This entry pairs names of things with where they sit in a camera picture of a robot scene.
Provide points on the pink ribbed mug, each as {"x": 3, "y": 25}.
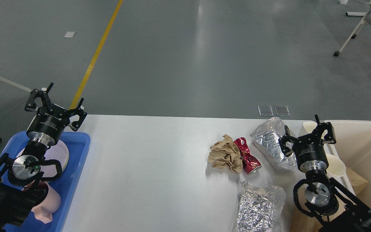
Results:
{"x": 48, "y": 205}

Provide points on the floor socket plate left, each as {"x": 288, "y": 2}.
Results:
{"x": 265, "y": 110}

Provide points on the silver foil bag upper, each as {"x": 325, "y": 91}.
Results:
{"x": 266, "y": 139}

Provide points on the cream paper cup upper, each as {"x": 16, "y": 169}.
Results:
{"x": 307, "y": 128}

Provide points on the cream paper cup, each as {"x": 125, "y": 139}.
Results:
{"x": 307, "y": 128}
{"x": 335, "y": 166}

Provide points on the cream paper cup lower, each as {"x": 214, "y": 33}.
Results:
{"x": 335, "y": 166}

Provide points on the blue plastic tray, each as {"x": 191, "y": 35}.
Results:
{"x": 78, "y": 146}

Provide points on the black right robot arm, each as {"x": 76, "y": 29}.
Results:
{"x": 317, "y": 195}

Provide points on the yellow plate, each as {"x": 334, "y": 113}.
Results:
{"x": 64, "y": 162}

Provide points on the crumpled brown paper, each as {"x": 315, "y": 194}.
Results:
{"x": 225, "y": 154}

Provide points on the floor socket plate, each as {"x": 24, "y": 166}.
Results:
{"x": 265, "y": 110}
{"x": 282, "y": 111}

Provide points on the beige waste bin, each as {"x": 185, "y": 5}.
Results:
{"x": 353, "y": 147}

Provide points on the crushed red can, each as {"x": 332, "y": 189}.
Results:
{"x": 250, "y": 163}

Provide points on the pink plate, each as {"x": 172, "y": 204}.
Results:
{"x": 54, "y": 152}

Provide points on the floor socket plate right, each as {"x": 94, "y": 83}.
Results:
{"x": 282, "y": 111}

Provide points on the silver foil bag lower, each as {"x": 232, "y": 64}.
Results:
{"x": 259, "y": 208}

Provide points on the silver foil bag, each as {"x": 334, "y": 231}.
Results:
{"x": 266, "y": 139}
{"x": 259, "y": 208}

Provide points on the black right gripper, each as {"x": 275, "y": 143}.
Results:
{"x": 309, "y": 151}

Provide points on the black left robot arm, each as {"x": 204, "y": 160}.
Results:
{"x": 24, "y": 179}

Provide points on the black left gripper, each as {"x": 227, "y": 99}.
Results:
{"x": 47, "y": 127}

